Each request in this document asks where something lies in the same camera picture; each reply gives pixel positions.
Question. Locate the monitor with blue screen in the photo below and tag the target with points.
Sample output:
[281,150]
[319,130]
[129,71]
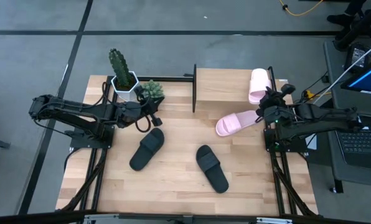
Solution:
[369,77]

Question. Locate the yellow power plug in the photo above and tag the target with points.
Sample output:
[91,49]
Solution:
[309,93]

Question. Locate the wooden shelf black metal frame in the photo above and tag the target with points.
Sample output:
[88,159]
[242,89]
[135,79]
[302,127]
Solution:
[223,90]

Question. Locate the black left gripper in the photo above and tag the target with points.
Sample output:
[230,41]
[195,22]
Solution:
[135,113]

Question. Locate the black laptop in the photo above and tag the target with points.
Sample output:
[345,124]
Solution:
[363,143]

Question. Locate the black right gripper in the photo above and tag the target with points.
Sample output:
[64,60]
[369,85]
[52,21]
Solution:
[275,107]

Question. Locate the small succulent patterned pot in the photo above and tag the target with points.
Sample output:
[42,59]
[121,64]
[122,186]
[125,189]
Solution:
[152,90]

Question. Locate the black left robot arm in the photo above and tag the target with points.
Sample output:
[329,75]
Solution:
[67,109]

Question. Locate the black power adapter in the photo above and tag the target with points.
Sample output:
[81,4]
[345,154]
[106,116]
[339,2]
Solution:
[356,56]

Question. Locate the black aluminium table frame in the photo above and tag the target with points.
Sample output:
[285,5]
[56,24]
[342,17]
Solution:
[48,217]

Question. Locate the pink rubber slide sandal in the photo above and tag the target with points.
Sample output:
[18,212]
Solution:
[259,81]
[232,123]

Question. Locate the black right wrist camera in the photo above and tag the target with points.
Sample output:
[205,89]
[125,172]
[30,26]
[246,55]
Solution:
[288,89]

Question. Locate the tall cactus white pot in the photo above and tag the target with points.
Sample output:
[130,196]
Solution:
[120,67]

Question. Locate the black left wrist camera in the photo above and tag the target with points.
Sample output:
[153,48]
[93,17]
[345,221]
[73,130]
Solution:
[157,121]

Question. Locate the black rubber slide sandal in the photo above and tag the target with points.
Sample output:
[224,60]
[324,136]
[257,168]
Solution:
[146,149]
[212,169]

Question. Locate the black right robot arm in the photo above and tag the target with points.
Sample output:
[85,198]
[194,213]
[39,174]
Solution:
[322,119]

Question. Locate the person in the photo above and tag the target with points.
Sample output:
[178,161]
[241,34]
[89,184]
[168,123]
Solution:
[341,19]

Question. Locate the grey desk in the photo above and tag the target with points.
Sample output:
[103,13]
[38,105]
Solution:
[331,161]

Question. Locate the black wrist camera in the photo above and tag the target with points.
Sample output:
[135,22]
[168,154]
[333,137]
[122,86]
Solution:
[157,121]
[288,89]

